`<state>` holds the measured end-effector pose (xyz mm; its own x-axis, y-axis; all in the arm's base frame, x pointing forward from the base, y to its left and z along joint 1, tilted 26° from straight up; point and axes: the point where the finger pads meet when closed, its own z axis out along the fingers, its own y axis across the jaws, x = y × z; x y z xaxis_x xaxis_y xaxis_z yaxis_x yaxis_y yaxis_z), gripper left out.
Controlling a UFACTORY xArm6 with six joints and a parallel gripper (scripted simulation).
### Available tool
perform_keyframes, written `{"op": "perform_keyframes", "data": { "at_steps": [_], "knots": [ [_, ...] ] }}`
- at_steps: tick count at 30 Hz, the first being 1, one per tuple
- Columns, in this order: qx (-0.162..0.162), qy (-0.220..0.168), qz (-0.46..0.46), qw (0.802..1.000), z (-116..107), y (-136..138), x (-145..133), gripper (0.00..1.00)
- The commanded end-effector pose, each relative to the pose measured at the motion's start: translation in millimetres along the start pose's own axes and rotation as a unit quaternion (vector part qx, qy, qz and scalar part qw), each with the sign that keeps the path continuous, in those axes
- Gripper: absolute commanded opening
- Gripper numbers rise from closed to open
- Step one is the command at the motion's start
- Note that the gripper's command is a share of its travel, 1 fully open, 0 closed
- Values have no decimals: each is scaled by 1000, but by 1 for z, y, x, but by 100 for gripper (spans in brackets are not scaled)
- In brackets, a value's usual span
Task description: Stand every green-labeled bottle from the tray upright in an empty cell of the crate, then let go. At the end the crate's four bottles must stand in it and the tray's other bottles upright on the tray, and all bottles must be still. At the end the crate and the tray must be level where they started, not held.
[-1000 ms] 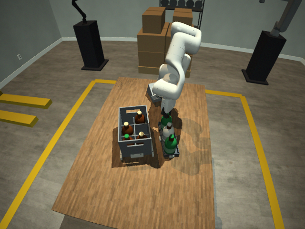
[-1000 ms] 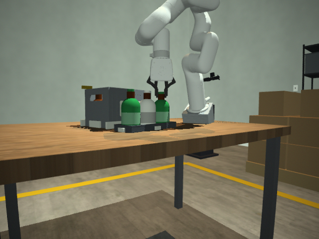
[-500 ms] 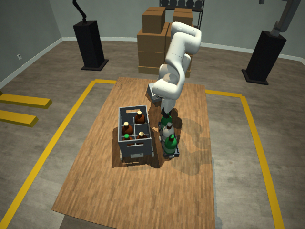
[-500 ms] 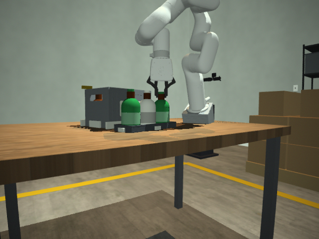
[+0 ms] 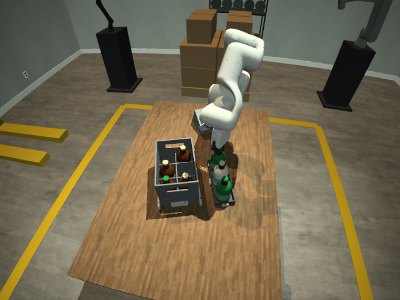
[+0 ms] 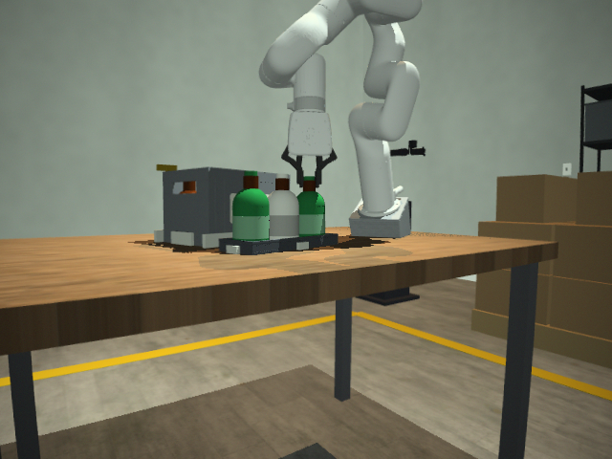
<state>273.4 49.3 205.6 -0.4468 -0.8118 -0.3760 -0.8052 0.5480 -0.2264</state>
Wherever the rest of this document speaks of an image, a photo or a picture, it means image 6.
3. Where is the brown bottle with green cap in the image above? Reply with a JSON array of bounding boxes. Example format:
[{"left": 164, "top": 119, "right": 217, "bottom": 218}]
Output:
[{"left": 180, "top": 181, "right": 196, "bottom": 193}]

